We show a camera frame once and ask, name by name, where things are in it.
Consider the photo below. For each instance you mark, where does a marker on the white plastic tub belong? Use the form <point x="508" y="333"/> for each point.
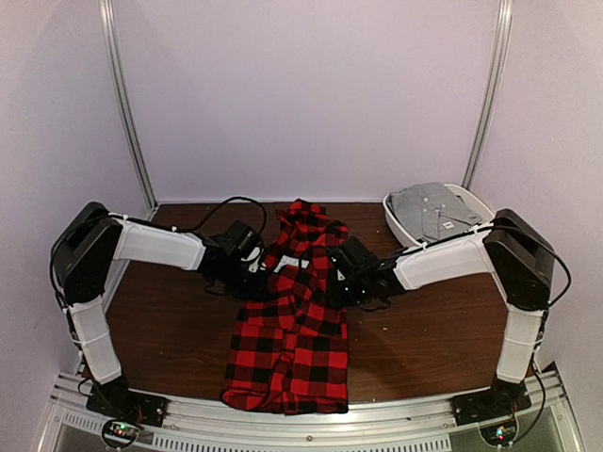
<point x="469" y="198"/>

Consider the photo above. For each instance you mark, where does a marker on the red black plaid shirt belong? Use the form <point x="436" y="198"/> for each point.
<point x="289" y="353"/>

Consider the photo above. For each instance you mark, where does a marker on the left aluminium frame post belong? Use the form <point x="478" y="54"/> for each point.
<point x="109" y="26"/>

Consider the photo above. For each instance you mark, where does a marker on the aluminium frame post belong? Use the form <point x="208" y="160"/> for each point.
<point x="500" y="47"/>
<point x="109" y="26"/>

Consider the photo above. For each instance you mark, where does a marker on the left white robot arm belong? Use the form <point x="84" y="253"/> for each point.
<point x="89" y="259"/>

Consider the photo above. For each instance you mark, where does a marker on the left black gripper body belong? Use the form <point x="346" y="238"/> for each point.
<point x="236" y="283"/>

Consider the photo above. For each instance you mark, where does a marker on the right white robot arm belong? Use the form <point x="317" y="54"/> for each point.
<point x="508" y="249"/>

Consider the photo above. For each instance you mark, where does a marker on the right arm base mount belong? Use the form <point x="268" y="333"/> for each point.
<point x="501" y="399"/>

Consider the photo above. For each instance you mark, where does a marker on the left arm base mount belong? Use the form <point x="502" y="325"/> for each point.
<point x="116" y="400"/>

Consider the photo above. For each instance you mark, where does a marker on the grey button shirt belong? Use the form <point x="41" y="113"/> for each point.
<point x="431" y="212"/>

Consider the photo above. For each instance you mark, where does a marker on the right aluminium frame post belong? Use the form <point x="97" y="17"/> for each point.
<point x="500" y="47"/>

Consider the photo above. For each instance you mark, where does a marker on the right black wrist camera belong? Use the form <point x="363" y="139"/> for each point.
<point x="352" y="256"/>

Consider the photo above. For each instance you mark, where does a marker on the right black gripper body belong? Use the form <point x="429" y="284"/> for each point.
<point x="355" y="295"/>

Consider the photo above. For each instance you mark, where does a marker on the aluminium front rail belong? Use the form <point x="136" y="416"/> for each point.
<point x="416" y="424"/>

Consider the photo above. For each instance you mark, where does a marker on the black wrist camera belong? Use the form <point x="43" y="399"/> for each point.
<point x="352" y="256"/>
<point x="240" y="242"/>

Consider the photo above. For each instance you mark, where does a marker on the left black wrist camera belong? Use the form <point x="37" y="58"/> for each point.
<point x="240" y="242"/>

